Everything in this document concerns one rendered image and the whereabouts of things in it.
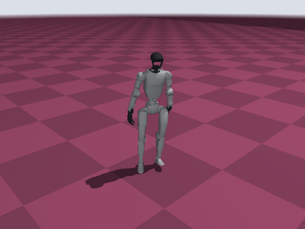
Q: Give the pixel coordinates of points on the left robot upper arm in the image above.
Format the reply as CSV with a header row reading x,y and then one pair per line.
x,y
168,83

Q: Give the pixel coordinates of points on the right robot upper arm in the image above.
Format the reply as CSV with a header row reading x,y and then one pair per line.
x,y
140,77

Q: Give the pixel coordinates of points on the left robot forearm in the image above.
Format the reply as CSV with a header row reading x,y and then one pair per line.
x,y
170,101

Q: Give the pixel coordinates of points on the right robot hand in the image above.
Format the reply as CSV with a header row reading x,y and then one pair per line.
x,y
129,117

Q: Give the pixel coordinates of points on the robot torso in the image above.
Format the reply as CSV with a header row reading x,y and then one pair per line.
x,y
153,87

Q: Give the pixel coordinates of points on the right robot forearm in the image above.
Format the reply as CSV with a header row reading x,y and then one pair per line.
x,y
132,101

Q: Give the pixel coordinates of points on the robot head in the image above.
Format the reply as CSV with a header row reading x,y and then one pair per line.
x,y
156,57

